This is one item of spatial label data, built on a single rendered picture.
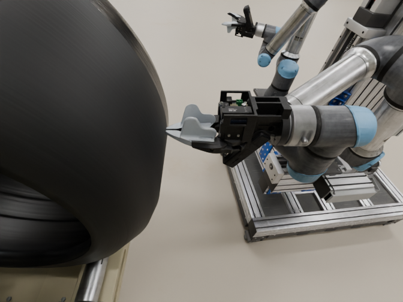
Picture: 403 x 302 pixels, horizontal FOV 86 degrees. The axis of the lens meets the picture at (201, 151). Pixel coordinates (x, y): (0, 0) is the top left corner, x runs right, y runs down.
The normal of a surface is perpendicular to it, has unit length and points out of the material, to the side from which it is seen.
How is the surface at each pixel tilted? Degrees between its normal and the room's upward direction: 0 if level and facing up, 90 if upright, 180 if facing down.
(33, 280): 0
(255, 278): 0
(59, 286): 0
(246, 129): 90
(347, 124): 41
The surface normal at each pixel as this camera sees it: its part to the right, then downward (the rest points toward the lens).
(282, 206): 0.13, -0.66
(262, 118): 0.01, 0.74
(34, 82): 0.59, 0.18
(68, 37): 0.78, -0.43
